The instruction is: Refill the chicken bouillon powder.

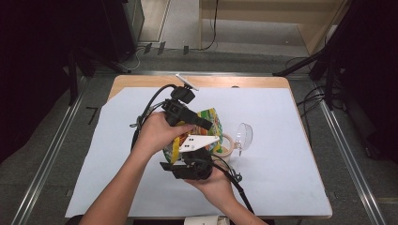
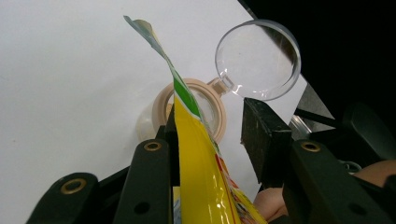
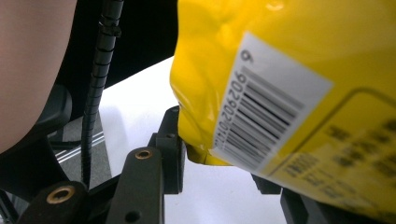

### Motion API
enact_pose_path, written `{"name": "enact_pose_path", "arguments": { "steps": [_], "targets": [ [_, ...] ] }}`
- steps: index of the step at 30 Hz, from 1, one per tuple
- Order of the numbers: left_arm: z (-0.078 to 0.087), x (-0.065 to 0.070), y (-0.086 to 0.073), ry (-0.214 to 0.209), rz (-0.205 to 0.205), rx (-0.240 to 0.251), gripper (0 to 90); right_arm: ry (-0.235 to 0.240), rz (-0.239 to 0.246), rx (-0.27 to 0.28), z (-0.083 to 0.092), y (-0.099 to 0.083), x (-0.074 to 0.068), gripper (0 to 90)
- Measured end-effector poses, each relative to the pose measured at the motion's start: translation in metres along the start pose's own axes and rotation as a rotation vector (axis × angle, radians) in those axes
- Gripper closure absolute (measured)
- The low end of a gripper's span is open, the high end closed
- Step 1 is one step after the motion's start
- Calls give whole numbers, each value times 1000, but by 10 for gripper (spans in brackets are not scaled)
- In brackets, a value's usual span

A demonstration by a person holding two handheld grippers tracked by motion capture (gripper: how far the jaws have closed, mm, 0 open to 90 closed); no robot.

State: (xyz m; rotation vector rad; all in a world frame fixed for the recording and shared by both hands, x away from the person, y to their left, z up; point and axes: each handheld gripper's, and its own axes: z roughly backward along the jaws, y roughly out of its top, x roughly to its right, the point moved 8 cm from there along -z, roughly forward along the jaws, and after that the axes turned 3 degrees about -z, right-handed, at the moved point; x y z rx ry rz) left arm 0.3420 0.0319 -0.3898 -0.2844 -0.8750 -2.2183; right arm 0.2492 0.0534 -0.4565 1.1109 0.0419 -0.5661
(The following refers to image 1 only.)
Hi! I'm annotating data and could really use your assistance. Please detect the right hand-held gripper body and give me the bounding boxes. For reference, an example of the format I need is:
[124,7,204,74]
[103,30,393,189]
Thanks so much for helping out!
[174,134,221,181]

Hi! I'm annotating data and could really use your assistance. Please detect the white table mat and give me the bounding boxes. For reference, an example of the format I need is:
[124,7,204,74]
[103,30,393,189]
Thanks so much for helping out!
[65,86,333,218]

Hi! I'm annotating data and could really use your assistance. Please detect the black tripod stand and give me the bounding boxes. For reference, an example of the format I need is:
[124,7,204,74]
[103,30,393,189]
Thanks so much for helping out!
[271,0,360,111]

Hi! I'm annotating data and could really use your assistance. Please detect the glass jar with beige lid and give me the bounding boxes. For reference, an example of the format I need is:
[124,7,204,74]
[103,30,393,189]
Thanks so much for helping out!
[214,122,254,164]

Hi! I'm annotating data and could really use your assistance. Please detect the black hanging cable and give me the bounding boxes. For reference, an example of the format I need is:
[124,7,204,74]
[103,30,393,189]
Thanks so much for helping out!
[200,0,220,52]

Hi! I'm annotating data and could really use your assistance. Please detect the left hand-held gripper cable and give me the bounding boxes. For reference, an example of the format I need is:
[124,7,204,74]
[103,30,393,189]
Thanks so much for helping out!
[129,83,178,152]

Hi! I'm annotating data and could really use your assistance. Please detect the person's left hand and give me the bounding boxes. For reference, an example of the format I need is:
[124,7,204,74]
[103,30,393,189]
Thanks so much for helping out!
[130,111,195,158]

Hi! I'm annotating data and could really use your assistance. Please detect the green and yellow spout pouch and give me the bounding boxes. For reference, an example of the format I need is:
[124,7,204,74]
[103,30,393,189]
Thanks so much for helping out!
[162,107,225,165]

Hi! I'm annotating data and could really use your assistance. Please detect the black floor cables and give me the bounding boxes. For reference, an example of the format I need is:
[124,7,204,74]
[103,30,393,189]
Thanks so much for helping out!
[295,84,330,148]

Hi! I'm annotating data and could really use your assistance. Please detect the person's right hand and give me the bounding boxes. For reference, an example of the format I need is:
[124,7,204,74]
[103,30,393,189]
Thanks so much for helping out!
[183,168,237,208]

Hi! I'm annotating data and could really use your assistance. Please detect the white floor cable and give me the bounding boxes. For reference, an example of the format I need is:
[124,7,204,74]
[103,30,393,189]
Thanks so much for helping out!
[124,46,143,71]

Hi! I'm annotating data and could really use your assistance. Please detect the light wooden shelf unit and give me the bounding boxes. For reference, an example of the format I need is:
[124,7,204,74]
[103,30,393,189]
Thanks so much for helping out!
[198,0,349,56]

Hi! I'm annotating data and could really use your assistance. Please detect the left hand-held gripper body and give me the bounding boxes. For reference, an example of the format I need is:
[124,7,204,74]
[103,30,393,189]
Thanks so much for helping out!
[161,73,200,128]

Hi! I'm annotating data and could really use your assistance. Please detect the black cabinet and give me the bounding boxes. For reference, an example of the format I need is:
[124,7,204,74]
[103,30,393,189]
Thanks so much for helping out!
[101,0,145,63]

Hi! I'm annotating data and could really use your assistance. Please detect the black metal stand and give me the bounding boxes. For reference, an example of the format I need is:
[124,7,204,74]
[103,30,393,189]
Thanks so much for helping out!
[66,43,128,106]

